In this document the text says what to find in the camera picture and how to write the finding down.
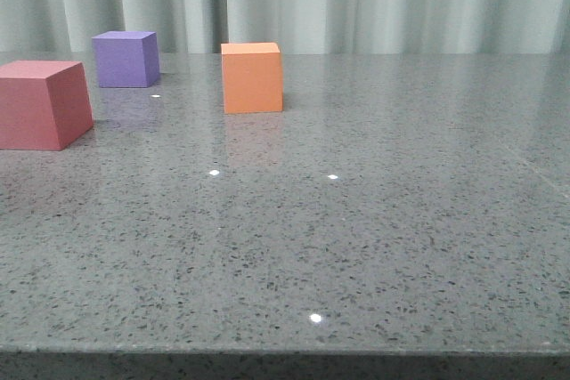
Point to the orange foam cube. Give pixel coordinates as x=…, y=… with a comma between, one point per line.
x=252, y=77

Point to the purple foam cube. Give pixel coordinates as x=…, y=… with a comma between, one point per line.
x=126, y=58

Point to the red foam cube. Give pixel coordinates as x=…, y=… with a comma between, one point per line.
x=44, y=104

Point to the pale green curtain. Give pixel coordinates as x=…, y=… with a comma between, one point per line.
x=298, y=26

